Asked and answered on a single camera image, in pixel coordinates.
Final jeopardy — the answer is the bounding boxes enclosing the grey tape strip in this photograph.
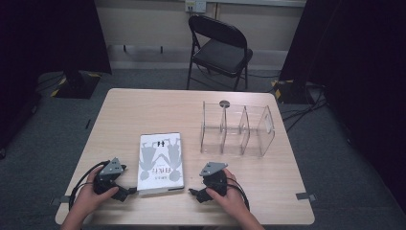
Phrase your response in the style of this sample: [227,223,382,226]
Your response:
[295,192,318,202]
[50,195,72,206]

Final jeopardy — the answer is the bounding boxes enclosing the white and grey book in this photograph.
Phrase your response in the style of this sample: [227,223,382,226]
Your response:
[137,131,186,196]

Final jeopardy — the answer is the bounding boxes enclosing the clear acrylic book rack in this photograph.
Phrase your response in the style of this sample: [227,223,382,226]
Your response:
[199,101,277,158]

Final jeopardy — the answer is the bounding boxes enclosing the person's right hand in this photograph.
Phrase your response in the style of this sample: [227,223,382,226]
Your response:
[205,168,249,222]

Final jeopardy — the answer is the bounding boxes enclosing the right hand-held gripper black cable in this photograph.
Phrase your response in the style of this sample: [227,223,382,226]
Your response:
[226,176,251,212]

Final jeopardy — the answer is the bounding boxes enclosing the person's left hand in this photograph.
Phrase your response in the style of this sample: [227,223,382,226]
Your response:
[74,166,120,221]

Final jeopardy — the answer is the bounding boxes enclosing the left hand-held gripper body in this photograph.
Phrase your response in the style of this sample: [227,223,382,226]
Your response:
[93,156,127,196]

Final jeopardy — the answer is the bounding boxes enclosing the hand-held gripper black cable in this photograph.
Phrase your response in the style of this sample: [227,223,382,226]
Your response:
[226,176,251,212]
[68,160,111,212]

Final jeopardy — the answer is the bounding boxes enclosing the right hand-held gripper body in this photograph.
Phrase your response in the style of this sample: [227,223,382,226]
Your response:
[199,161,229,196]

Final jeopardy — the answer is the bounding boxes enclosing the white wall outlet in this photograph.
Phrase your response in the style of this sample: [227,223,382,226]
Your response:
[184,0,208,14]

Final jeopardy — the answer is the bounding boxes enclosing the left hand-held gripper black cable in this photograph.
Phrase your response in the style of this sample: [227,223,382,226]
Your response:
[68,160,111,212]

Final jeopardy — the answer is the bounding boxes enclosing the black stand base striped tape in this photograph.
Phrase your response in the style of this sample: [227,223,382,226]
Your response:
[50,70,102,100]
[270,79,310,105]

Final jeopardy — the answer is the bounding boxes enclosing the black folding chair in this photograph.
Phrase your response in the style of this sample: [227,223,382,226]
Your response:
[186,14,255,92]

